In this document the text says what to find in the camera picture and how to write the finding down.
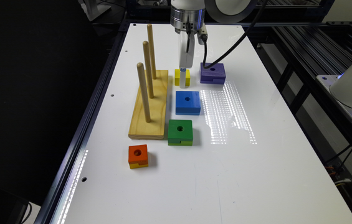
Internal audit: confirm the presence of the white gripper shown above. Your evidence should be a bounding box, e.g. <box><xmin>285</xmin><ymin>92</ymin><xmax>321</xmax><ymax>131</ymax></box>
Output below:
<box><xmin>179</xmin><ymin>29</ymin><xmax>208</xmax><ymax>88</ymax></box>

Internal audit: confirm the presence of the small yellow wooden block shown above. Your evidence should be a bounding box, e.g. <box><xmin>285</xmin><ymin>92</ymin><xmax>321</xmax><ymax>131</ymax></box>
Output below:
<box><xmin>174</xmin><ymin>69</ymin><xmax>191</xmax><ymax>86</ymax></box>

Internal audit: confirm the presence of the blue wooden block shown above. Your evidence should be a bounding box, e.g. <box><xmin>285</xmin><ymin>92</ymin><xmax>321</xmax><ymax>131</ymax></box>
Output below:
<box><xmin>175</xmin><ymin>91</ymin><xmax>201</xmax><ymax>115</ymax></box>

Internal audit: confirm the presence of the purple wooden block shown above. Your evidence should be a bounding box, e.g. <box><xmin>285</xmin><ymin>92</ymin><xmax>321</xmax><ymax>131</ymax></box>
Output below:
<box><xmin>199</xmin><ymin>63</ymin><xmax>226</xmax><ymax>85</ymax></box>

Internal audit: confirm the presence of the green wooden block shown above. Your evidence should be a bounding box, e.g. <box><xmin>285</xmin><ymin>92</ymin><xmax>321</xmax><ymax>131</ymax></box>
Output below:
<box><xmin>168</xmin><ymin>119</ymin><xmax>193</xmax><ymax>146</ymax></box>

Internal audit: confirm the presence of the orange and yellow block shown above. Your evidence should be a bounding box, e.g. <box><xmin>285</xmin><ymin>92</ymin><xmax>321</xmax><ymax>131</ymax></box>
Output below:
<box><xmin>128</xmin><ymin>144</ymin><xmax>149</xmax><ymax>169</ymax></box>

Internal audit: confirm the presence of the front wooden peg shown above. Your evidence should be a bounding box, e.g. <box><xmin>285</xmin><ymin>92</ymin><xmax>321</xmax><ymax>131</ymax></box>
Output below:
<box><xmin>136</xmin><ymin>62</ymin><xmax>151</xmax><ymax>123</ymax></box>

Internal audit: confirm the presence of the wooden peg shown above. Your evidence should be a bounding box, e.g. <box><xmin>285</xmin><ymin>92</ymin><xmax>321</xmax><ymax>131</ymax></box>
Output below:
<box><xmin>136</xmin><ymin>62</ymin><xmax>151</xmax><ymax>123</ymax></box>
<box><xmin>146</xmin><ymin>24</ymin><xmax>156</xmax><ymax>80</ymax></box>
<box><xmin>143</xmin><ymin>41</ymin><xmax>154</xmax><ymax>98</ymax></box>

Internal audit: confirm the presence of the middle wooden peg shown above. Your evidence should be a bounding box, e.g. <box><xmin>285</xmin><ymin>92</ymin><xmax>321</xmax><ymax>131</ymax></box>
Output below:
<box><xmin>143</xmin><ymin>41</ymin><xmax>154</xmax><ymax>98</ymax></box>

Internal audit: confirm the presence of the rear wooden peg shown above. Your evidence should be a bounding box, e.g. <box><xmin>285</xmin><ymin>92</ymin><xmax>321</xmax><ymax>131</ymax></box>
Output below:
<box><xmin>146</xmin><ymin>24</ymin><xmax>156</xmax><ymax>80</ymax></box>

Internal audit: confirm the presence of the wooden peg base board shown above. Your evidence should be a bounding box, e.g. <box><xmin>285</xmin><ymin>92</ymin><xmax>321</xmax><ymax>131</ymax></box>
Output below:
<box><xmin>128</xmin><ymin>70</ymin><xmax>168</xmax><ymax>140</ymax></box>

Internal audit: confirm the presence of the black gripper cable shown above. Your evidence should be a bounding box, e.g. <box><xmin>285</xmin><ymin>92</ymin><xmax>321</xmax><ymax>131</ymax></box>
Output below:
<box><xmin>202</xmin><ymin>0</ymin><xmax>269</xmax><ymax>69</ymax></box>

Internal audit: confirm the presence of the black aluminium frame rack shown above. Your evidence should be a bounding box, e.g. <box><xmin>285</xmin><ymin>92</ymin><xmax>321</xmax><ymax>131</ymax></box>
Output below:
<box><xmin>244</xmin><ymin>0</ymin><xmax>352</xmax><ymax>178</ymax></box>

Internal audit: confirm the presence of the bundle of coloured wires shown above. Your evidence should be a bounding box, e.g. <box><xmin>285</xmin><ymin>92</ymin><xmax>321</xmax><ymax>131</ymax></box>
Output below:
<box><xmin>325</xmin><ymin>163</ymin><xmax>352</xmax><ymax>189</ymax></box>

